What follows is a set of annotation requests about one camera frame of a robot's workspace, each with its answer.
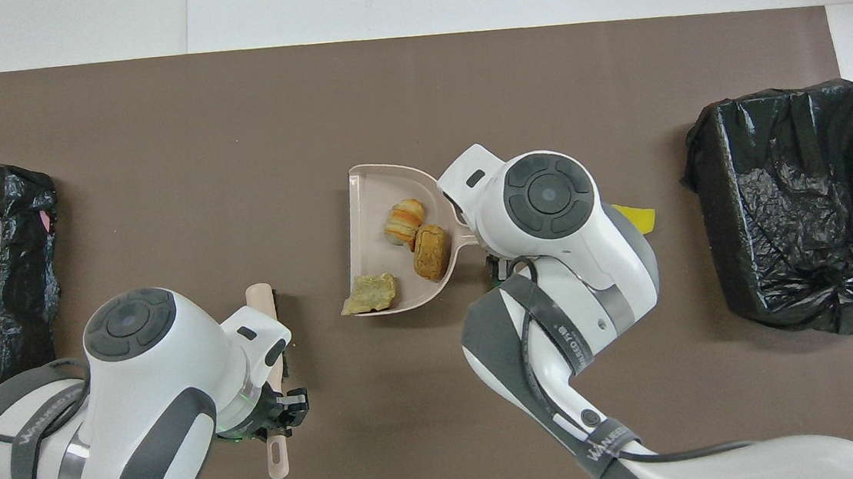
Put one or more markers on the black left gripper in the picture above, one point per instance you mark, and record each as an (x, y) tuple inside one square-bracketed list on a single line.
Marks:
[(265, 419)]

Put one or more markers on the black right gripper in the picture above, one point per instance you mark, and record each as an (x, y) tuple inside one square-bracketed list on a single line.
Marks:
[(497, 268)]

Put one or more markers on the round brown bread bun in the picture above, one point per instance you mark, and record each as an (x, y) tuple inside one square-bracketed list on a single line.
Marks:
[(431, 253)]

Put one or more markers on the small golden croissant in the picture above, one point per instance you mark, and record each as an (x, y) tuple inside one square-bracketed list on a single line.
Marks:
[(404, 220)]

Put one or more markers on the beige brush black bristles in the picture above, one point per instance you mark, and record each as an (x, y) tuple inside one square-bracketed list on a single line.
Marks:
[(260, 296)]

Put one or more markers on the pale pastry piece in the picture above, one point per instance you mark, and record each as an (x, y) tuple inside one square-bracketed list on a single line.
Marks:
[(369, 293)]

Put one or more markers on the beige plastic dustpan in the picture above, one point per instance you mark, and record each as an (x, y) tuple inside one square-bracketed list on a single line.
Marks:
[(371, 221)]

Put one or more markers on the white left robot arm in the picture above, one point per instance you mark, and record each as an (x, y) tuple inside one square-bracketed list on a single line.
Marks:
[(146, 387)]

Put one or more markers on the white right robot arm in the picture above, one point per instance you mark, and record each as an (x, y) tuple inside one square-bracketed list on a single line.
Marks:
[(575, 257)]

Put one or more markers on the open bin with black bag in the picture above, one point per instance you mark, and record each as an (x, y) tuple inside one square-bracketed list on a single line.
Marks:
[(805, 237)]

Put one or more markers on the yellow sponge piece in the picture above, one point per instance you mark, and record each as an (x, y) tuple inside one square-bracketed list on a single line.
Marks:
[(637, 219)]

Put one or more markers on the brown table mat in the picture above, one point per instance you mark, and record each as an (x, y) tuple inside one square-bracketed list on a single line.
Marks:
[(232, 133)]

